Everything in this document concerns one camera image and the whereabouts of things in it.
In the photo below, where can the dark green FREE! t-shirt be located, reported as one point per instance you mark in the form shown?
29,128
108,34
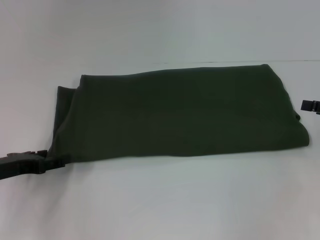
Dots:
175,112

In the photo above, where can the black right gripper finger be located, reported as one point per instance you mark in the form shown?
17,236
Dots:
311,106

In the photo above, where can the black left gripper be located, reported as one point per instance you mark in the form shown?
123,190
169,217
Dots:
20,166

